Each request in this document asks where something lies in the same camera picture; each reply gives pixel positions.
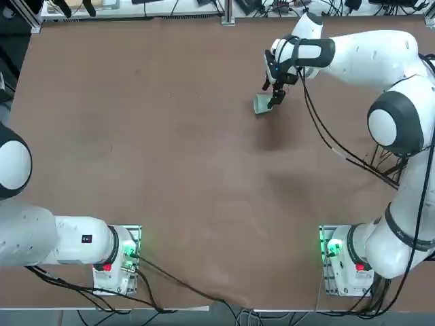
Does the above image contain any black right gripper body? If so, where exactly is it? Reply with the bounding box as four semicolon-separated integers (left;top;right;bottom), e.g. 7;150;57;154
264;49;300;90

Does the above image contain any pale green plastic cup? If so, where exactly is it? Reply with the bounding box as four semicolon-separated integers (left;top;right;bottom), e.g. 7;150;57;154
252;94;273;117

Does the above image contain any black antenna device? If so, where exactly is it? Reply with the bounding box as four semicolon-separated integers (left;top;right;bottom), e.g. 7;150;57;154
50;0;98;18

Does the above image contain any aluminium camera post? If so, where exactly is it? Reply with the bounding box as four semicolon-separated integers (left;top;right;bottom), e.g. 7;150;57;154
221;0;236;25

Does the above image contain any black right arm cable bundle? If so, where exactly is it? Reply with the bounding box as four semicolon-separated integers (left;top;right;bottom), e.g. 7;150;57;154
297;66;407;191

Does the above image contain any black wire cup rack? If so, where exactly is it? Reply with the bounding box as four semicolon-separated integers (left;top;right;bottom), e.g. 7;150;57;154
362;144;408;191

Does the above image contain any black cable across table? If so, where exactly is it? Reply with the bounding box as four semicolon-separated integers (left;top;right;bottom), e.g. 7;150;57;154
134;253;252;312

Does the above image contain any aluminium profile rail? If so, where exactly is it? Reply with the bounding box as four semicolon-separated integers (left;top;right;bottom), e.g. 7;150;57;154
31;0;44;34

